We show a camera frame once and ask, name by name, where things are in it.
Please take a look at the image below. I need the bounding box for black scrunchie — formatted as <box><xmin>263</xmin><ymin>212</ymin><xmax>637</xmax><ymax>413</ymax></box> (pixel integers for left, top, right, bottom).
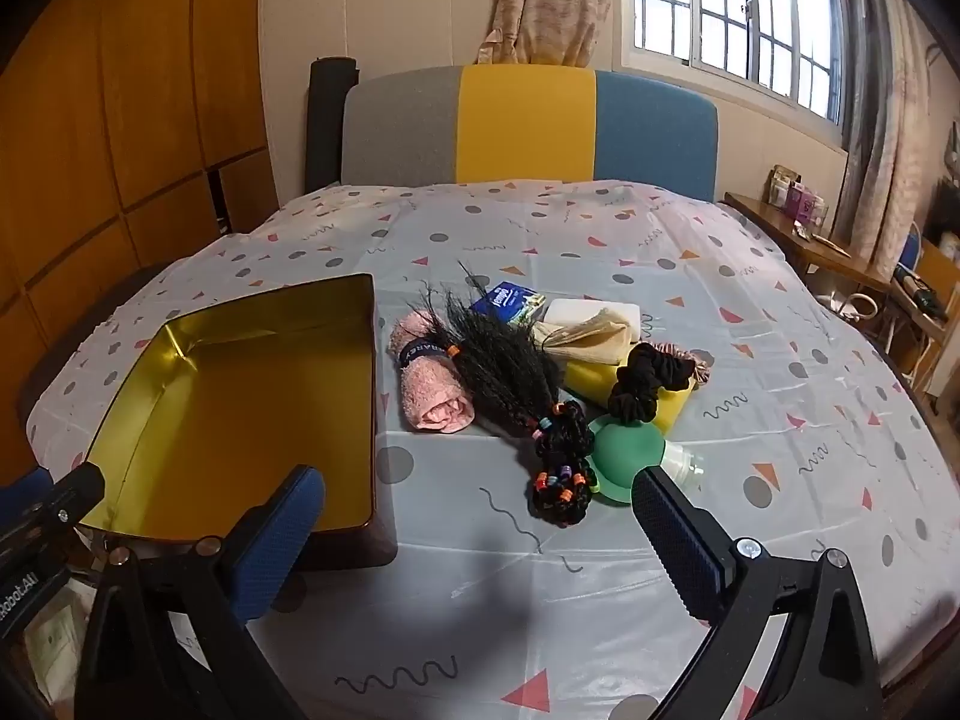
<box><xmin>607</xmin><ymin>343</ymin><xmax>698</xmax><ymax>428</ymax></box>

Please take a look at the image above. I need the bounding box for wooden wardrobe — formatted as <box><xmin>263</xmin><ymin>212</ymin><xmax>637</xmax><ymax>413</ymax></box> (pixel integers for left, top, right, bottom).
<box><xmin>0</xmin><ymin>0</ymin><xmax>278</xmax><ymax>428</ymax></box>

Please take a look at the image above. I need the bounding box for pink striped scrunchie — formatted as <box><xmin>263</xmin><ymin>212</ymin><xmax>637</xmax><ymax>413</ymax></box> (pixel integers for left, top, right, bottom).
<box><xmin>652</xmin><ymin>341</ymin><xmax>713</xmax><ymax>391</ymax></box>

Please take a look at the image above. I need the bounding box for purple box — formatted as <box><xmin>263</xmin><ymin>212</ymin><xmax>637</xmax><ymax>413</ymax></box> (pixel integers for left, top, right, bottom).
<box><xmin>765</xmin><ymin>165</ymin><xmax>826</xmax><ymax>233</ymax></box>

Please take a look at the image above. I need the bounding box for black beaded hair wig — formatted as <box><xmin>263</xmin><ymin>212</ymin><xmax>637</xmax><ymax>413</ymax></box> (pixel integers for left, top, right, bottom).
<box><xmin>420</xmin><ymin>262</ymin><xmax>599</xmax><ymax>522</ymax></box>

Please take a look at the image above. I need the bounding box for gold tin box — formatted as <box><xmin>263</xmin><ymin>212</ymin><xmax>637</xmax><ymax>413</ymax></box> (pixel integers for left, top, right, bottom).
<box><xmin>79</xmin><ymin>272</ymin><xmax>398</xmax><ymax>571</ymax></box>

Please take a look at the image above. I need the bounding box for white sponge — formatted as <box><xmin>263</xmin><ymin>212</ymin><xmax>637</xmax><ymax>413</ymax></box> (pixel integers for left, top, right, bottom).
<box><xmin>541</xmin><ymin>298</ymin><xmax>644</xmax><ymax>346</ymax></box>

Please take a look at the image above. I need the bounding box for white cable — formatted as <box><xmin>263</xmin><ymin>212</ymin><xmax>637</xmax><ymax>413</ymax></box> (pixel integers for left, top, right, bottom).
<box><xmin>817</xmin><ymin>292</ymin><xmax>878</xmax><ymax>327</ymax></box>

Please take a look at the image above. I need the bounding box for wooden side desk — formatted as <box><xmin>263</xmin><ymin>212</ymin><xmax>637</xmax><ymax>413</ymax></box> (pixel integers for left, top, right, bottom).
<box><xmin>724</xmin><ymin>191</ymin><xmax>960</xmax><ymax>391</ymax></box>

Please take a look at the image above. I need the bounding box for blue tissue packet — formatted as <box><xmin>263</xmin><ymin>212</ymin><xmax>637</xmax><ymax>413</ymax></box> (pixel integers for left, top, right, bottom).
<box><xmin>471</xmin><ymin>281</ymin><xmax>548</xmax><ymax>327</ymax></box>

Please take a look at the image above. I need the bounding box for green squeeze bottle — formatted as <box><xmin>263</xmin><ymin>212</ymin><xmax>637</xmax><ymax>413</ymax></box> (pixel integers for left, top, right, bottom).
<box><xmin>587</xmin><ymin>420</ymin><xmax>706</xmax><ymax>503</ymax></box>

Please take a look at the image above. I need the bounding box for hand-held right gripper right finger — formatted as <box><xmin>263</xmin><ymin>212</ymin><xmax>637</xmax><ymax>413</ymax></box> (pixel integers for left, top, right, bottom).
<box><xmin>632</xmin><ymin>465</ymin><xmax>886</xmax><ymax>720</ymax></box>

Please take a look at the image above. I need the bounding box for beige mesh cloth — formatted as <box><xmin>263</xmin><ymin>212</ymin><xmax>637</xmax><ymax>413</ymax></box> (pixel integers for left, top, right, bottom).
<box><xmin>531</xmin><ymin>311</ymin><xmax>635</xmax><ymax>368</ymax></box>

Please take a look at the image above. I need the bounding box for grey yellow blue headboard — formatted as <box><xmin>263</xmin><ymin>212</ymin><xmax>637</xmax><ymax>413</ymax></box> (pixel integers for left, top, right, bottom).
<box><xmin>341</xmin><ymin>64</ymin><xmax>719</xmax><ymax>203</ymax></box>

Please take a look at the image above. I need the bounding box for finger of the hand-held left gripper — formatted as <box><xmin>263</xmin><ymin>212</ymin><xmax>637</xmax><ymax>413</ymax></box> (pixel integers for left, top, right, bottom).
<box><xmin>0</xmin><ymin>461</ymin><xmax>106</xmax><ymax>541</ymax></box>

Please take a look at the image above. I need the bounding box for yellow sponge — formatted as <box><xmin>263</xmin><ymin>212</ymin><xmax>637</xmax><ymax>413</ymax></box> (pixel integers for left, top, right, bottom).
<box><xmin>559</xmin><ymin>360</ymin><xmax>695</xmax><ymax>436</ymax></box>

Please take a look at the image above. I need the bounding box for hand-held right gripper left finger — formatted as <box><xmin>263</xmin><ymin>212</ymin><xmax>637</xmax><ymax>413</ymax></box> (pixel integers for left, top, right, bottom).
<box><xmin>75</xmin><ymin>465</ymin><xmax>327</xmax><ymax>720</ymax></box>

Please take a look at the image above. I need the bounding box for blue chair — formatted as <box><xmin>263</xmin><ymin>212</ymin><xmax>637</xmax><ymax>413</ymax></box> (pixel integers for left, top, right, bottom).
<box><xmin>892</xmin><ymin>225</ymin><xmax>960</xmax><ymax>383</ymax></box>

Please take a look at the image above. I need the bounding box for pink towel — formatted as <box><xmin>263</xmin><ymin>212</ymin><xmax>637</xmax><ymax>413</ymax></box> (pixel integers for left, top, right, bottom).
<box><xmin>390</xmin><ymin>311</ymin><xmax>479</xmax><ymax>434</ymax></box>

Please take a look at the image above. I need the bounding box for barred window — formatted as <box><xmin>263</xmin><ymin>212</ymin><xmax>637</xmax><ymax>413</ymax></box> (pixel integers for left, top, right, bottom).
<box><xmin>630</xmin><ymin>0</ymin><xmax>848</xmax><ymax>125</ymax></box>

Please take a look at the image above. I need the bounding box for beige patterned curtain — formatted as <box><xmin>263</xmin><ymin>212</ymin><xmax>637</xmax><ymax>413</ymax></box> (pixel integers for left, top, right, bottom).
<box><xmin>832</xmin><ymin>0</ymin><xmax>960</xmax><ymax>271</ymax></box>
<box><xmin>472</xmin><ymin>0</ymin><xmax>631</xmax><ymax>68</ymax></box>

